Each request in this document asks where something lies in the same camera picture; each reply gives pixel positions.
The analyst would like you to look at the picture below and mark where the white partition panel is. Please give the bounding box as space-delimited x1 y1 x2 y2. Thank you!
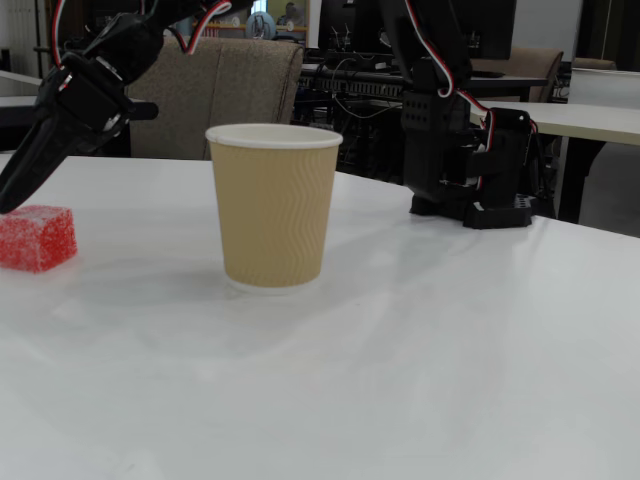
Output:
568 67 640 106

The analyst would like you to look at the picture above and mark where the large beige fabric chair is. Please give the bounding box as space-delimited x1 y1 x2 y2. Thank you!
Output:
123 35 305 161

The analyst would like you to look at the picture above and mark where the beige paper cup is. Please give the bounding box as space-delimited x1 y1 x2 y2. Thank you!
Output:
204 123 345 296

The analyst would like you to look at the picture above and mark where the red white black servo cable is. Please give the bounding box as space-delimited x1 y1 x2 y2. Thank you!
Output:
404 0 506 194
52 0 69 69
167 0 234 55

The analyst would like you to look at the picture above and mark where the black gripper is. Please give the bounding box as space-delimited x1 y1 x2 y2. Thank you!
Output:
0 52 137 214

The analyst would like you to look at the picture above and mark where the dark-edged table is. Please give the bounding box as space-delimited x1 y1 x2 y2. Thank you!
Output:
0 69 160 156

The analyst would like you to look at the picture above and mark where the small beige chair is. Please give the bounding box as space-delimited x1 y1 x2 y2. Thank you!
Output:
499 47 565 105
573 57 617 71

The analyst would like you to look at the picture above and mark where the red sugar-coated cube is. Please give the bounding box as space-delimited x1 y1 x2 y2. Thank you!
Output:
0 204 79 274

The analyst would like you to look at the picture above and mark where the white table with dark leg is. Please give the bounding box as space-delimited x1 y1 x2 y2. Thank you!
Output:
482 101 640 225

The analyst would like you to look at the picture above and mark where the blue round object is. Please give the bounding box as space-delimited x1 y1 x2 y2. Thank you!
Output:
244 12 275 40

